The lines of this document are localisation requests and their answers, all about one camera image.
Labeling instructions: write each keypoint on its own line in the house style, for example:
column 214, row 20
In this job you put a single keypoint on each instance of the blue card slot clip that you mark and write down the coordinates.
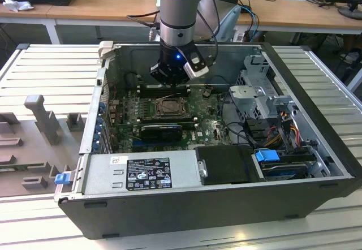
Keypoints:
column 97, row 137
column 96, row 146
column 98, row 127
column 102, row 106

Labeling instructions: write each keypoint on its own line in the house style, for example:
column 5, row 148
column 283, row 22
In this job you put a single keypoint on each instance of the silver power supply box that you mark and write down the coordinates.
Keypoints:
column 93, row 176

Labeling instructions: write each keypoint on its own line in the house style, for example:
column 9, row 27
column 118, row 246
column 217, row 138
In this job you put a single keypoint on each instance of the crumpled white paper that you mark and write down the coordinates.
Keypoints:
column 17, row 4

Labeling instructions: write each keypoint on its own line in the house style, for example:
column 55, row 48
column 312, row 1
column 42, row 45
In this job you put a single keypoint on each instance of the CPU with silver top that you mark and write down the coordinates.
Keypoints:
column 171, row 105

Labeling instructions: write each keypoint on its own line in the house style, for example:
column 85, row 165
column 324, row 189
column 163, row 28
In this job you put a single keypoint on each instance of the grey parts rack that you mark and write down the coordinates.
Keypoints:
column 28, row 137

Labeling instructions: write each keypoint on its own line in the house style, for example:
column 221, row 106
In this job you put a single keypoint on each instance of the pale grey case latch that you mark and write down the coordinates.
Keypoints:
column 104, row 49

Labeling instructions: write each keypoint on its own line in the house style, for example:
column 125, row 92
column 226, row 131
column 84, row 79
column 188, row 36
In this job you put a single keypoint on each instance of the CPU socket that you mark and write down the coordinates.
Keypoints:
column 187, row 114

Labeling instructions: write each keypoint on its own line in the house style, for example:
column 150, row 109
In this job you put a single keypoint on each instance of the wooden desk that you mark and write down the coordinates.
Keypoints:
column 38, row 12
column 113, row 4

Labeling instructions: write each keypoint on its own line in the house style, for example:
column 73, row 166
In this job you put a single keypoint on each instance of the black open PC case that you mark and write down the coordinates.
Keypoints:
column 169, row 213

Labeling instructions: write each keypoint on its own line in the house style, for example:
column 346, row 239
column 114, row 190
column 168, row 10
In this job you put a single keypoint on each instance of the hard disk in blue carrier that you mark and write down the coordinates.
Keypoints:
column 267, row 159

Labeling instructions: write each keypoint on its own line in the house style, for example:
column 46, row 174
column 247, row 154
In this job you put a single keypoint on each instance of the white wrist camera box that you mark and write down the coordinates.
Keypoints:
column 153, row 33

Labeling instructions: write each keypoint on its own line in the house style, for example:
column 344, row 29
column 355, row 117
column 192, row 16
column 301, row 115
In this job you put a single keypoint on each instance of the pale blue teach pendant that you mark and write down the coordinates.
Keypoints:
column 234, row 21

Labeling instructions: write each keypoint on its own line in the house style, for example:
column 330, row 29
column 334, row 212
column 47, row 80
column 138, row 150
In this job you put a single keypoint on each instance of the silver metal drive cage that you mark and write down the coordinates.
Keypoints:
column 246, row 91

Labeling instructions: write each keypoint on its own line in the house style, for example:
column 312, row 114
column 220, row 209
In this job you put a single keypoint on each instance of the silver camera on black bracket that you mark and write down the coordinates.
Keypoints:
column 195, row 66

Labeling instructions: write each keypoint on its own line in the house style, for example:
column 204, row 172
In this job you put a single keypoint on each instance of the black graphics card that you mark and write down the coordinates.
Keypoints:
column 161, row 134

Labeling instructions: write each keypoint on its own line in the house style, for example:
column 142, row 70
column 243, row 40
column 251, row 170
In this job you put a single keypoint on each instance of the green RAM stick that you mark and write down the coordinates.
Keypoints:
column 11, row 168

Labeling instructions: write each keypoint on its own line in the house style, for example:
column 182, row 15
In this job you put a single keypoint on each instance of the black plastic shroud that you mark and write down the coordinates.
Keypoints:
column 226, row 162

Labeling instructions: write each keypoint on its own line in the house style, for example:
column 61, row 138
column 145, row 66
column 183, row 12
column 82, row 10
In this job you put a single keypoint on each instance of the black power connector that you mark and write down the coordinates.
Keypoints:
column 256, row 128

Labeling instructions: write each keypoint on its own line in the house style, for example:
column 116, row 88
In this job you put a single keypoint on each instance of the green motherboard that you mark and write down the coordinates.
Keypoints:
column 203, row 131

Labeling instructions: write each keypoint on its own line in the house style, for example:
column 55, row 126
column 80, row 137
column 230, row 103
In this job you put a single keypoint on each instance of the blue plastic latch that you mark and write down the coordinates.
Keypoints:
column 62, row 178

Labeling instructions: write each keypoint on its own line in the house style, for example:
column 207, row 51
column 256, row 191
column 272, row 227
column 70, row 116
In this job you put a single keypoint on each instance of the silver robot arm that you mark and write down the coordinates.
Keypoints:
column 178, row 12

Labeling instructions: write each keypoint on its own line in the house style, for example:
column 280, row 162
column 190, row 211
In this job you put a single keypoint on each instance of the coin battery holder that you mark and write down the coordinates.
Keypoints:
column 206, row 93

